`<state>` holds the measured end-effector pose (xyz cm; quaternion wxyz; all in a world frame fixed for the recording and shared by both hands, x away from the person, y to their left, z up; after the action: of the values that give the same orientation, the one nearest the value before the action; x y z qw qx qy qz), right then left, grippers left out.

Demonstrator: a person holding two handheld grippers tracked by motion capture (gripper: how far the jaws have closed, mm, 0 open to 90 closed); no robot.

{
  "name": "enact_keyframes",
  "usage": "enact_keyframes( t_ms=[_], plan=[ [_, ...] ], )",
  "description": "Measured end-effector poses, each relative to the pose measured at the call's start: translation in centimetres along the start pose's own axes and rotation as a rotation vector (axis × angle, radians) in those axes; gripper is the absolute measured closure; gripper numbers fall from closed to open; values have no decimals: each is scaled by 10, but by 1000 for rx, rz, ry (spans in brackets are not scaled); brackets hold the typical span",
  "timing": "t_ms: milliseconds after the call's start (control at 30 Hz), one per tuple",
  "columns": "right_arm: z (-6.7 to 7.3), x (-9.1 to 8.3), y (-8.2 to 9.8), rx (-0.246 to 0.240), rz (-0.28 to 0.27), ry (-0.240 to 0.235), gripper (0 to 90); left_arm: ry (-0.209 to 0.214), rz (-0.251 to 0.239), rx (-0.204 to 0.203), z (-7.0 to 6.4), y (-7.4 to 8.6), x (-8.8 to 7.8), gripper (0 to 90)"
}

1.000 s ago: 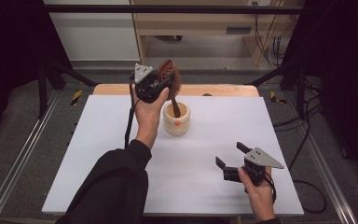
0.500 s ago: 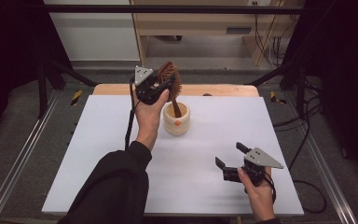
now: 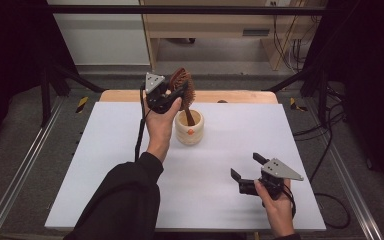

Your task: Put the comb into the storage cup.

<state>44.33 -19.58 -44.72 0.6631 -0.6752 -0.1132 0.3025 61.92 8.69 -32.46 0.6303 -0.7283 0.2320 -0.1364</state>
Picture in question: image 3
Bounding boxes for black metal stand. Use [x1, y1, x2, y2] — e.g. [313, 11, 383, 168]
[40, 61, 106, 128]
[263, 63, 331, 129]

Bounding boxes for person's right hand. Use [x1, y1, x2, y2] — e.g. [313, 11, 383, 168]
[253, 179, 296, 234]

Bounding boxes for person's left hand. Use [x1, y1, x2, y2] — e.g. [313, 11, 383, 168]
[144, 96, 183, 158]

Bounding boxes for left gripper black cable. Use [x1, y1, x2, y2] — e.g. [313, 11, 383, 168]
[134, 82, 153, 163]

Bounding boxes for white table mat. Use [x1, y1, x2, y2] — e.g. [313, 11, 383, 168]
[44, 101, 327, 232]

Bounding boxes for wooden paddle hairbrush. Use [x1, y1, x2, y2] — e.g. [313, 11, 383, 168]
[168, 67, 197, 127]

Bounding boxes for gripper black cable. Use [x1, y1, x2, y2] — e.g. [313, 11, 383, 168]
[281, 183, 297, 219]
[134, 82, 153, 163]

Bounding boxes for black cable loop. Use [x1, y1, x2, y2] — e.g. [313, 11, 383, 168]
[314, 192, 352, 230]

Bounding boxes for black curtain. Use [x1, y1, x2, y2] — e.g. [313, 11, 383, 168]
[0, 0, 81, 154]
[304, 0, 384, 204]

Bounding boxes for hanging cables under desk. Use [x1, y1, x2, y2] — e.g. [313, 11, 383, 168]
[270, 1, 324, 73]

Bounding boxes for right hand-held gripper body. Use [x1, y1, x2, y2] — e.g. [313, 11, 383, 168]
[238, 158, 305, 201]

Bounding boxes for white cabinet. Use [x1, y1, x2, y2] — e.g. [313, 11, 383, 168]
[47, 0, 152, 66]

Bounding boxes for yellow black tape strip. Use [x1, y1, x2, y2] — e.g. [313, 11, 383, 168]
[289, 97, 309, 113]
[75, 96, 90, 114]

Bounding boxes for cream cup with orange dot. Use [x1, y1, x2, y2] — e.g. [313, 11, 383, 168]
[174, 108, 205, 146]

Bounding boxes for wooden desk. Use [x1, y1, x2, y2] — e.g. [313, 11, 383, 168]
[139, 0, 328, 72]

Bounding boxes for bundle of black floor cables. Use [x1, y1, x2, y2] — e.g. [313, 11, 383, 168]
[293, 84, 348, 173]

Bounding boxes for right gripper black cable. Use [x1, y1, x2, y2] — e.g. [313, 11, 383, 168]
[281, 183, 297, 219]

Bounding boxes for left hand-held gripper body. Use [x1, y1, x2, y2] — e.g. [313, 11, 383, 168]
[144, 72, 182, 114]

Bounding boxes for aluminium rail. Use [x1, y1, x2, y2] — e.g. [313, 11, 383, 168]
[0, 96, 64, 240]
[304, 98, 384, 240]

